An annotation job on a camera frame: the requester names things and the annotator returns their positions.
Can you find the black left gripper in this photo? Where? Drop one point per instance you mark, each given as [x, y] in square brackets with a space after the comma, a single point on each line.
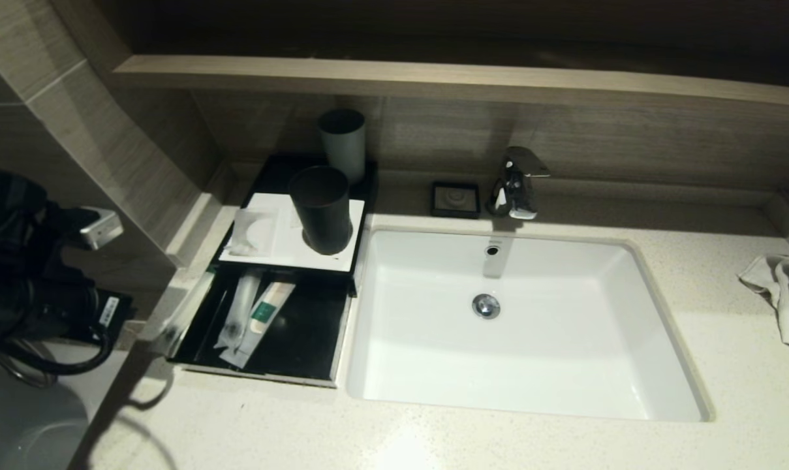
[113, 313]

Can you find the long white toothbrush packet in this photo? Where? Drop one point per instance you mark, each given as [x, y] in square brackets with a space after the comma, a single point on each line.
[241, 307]

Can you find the black sliding drawer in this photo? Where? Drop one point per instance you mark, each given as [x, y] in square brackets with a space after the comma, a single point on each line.
[309, 339]

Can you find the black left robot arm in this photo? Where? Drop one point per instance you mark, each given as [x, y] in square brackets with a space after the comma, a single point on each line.
[15, 261]

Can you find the white bathtub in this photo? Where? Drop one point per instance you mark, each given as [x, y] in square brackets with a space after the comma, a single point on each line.
[22, 424]

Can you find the toothpaste packet with green label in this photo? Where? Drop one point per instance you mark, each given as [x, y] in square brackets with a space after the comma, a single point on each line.
[267, 313]

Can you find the white ribbed tray mat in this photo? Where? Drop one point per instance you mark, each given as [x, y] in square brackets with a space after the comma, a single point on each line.
[283, 251]

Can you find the black tumbler cup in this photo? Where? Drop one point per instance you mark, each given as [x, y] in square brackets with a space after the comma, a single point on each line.
[322, 222]

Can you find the grey tumbler cup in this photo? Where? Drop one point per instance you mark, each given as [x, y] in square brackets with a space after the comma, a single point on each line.
[345, 156]

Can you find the black square soap dish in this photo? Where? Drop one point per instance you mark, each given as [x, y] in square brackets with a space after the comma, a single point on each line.
[455, 199]

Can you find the chrome sink drain stopper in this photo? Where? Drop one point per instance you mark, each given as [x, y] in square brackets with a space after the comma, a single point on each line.
[485, 306]

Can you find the chrome sink faucet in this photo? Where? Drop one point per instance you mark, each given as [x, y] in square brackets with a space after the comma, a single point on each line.
[515, 192]

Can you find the white rectangular sink basin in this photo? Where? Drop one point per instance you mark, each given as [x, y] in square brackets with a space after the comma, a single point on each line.
[531, 352]

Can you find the wooden wall shelf ledge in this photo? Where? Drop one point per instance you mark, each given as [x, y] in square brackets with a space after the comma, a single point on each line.
[433, 81]

